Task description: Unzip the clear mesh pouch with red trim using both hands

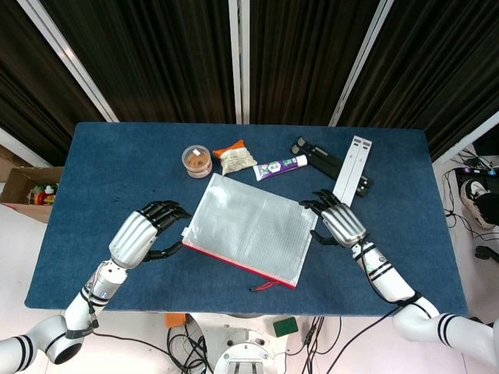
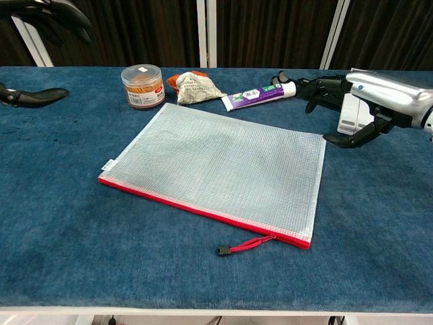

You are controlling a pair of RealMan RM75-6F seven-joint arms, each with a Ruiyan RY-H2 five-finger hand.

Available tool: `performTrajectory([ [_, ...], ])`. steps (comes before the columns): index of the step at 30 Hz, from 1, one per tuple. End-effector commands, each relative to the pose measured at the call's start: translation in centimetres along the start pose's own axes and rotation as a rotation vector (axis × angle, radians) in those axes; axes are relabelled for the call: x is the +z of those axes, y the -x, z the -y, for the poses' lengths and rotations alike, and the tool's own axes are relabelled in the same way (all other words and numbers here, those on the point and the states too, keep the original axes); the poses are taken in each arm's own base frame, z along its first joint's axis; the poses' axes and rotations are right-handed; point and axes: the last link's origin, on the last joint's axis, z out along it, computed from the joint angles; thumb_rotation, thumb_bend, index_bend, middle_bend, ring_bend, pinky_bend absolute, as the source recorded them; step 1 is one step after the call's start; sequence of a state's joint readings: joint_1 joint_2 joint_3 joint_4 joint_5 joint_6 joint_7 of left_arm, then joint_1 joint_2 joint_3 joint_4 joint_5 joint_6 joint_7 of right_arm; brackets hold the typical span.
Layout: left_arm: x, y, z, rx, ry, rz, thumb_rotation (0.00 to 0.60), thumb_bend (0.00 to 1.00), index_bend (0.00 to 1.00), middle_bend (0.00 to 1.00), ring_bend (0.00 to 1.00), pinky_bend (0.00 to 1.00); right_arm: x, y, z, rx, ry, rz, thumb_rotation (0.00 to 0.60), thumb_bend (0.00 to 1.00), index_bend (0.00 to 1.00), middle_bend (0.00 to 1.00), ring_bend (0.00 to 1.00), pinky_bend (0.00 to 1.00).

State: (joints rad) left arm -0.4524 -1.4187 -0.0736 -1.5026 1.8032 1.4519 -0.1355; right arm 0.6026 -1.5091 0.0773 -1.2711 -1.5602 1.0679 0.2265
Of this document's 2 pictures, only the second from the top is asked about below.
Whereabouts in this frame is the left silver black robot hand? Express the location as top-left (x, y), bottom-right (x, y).
top-left (0, 0), bottom-right (94, 108)

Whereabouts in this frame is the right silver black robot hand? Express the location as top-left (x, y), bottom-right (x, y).
top-left (297, 69), bottom-right (433, 150)

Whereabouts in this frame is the white mesh zipper pouch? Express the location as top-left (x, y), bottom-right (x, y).
top-left (97, 102), bottom-right (327, 259)

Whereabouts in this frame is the small white box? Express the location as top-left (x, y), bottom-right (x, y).
top-left (336, 93), bottom-right (373, 135)

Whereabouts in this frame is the clear jar of rubber bands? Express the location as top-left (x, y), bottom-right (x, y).
top-left (120, 64), bottom-right (166, 110)

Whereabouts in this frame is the purple white toothpaste tube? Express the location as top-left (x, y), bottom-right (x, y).
top-left (221, 83), bottom-right (298, 112)

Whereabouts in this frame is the blue table mat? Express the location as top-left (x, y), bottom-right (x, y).
top-left (0, 66), bottom-right (433, 309)

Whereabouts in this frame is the orange white snack packet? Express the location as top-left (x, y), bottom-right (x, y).
top-left (166, 70), bottom-right (228, 105)

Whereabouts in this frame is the white metal frame post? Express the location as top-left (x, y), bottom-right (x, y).
top-left (11, 15), bottom-right (55, 68)
top-left (319, 0), bottom-right (351, 70)
top-left (196, 0), bottom-right (218, 68)

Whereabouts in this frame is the white table frame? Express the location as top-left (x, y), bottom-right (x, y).
top-left (0, 305), bottom-right (433, 325)

